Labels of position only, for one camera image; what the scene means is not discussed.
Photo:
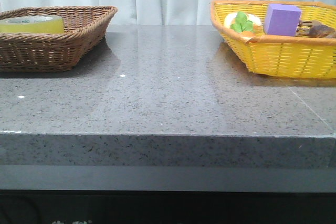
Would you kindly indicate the yellow tape roll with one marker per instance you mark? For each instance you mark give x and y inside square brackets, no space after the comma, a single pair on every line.
[46,24]

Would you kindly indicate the brown animal toy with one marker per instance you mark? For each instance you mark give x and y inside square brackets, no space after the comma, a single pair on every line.
[314,29]

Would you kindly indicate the purple foam block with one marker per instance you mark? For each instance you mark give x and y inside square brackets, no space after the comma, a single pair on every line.
[282,19]

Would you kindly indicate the orange carrot toy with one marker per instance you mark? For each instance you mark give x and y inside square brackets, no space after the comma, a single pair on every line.
[247,34]

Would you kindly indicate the white ring toy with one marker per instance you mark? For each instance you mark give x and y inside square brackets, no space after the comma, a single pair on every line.
[229,19]

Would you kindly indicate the brown wicker basket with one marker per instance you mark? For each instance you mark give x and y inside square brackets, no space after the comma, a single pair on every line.
[85,27]

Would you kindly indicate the yellow woven basket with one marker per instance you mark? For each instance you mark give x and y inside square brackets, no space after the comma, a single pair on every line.
[278,56]

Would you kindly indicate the green leaf toy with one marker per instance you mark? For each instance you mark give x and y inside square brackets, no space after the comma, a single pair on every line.
[241,23]

